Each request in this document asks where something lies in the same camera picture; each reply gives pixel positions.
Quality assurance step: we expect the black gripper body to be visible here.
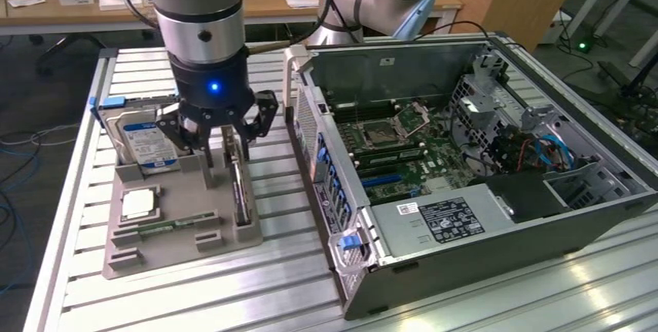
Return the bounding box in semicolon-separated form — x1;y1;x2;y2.
168;46;256;127

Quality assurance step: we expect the low-profile graphics card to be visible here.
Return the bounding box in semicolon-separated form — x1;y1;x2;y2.
219;123;257;230

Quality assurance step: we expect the hard disk in blue caddy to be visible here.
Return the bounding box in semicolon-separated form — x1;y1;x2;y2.
89;92;195;176

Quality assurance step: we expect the black RAM slot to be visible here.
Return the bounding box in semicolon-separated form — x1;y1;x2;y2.
329;105;399;113
355;149;428;162
328;99;396;108
359;162;412;174
356;156;431;167
328;102;397;111
331;107;400;116
352;145;427;156

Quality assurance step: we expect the silver CPU chip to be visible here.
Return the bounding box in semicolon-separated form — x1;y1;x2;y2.
120;189;159;222

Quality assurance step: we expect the CPU socket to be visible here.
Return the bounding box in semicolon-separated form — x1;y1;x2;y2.
360;119;412;151

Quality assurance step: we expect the green RAM stick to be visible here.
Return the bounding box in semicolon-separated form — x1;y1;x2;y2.
133;213;216;236

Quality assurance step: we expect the blue expansion slot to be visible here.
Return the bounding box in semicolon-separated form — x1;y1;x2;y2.
360;175;404;188

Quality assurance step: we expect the metal socket cover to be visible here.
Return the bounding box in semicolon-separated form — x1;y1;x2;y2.
392;101;433;136

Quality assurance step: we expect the black office chair base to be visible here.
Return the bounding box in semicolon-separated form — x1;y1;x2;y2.
28;33;106;77

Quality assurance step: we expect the grey parts rack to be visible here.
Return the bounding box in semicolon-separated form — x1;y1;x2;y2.
100;115;267;281

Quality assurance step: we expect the green motherboard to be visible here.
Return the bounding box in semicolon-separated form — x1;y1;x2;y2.
321;91;498;206

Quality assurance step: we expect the silver chipset heatsink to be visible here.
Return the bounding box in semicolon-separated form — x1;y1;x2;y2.
425;176;463;191

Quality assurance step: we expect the perforated metal disk bay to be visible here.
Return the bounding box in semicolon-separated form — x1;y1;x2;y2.
445;73;559;171

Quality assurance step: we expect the grey power supply unit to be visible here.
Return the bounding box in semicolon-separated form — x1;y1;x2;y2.
368;183;516;268

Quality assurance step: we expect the black plastic shroud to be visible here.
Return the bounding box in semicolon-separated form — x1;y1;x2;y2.
484;171;568;226

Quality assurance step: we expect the grey open PC case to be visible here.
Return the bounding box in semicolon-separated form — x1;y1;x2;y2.
283;30;658;322

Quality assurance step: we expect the open metal disk bay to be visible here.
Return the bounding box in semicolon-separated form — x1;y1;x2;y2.
543;153;647;212

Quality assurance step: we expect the black floor equipment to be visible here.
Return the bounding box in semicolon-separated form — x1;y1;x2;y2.
595;59;658;137

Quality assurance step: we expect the white floor cable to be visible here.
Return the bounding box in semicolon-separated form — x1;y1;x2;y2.
0;123;78;147

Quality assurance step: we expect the blue floor cable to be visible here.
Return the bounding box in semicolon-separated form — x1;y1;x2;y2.
0;143;42;298

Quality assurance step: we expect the black power cable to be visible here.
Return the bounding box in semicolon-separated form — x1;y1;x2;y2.
409;19;498;42

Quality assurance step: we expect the black wire bundle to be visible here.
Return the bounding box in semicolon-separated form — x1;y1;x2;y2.
486;135;540;174

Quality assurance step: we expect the red data wire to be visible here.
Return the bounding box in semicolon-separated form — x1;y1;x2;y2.
516;139;531;172

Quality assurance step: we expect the blue data wire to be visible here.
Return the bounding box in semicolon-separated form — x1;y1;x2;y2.
536;133;575;172

